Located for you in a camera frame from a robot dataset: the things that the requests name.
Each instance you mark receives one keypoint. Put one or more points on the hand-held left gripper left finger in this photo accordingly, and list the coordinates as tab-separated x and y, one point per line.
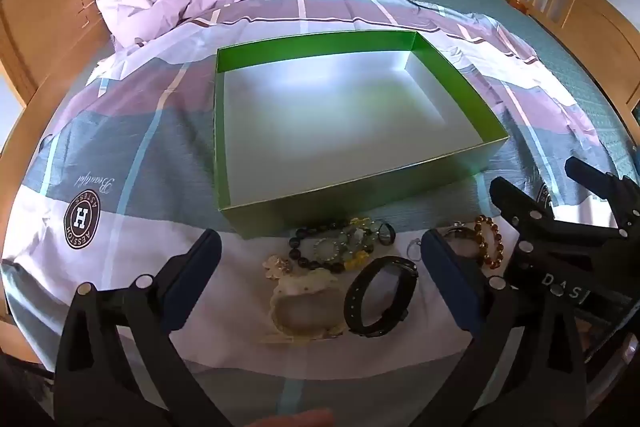
197	267

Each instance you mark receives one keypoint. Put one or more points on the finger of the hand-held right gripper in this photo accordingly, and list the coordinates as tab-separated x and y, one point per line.
595	177
515	199

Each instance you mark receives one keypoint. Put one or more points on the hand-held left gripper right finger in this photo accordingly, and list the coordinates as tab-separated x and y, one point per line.
447	277

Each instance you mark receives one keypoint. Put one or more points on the thin silver bangle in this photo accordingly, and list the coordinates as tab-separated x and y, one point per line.
457	231

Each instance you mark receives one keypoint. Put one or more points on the green cardboard box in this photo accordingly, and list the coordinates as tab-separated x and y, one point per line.
325	122

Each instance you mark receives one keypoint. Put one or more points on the pale flower brooch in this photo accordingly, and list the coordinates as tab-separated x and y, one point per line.
277	266

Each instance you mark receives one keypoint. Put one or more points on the black watch band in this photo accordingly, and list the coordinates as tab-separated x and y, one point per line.
356	302

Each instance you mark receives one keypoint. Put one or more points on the patchwork printed bedsheet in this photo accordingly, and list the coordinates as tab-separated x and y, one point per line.
150	157

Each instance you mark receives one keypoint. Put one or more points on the wooden panel door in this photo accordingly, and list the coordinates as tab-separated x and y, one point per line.
45	7

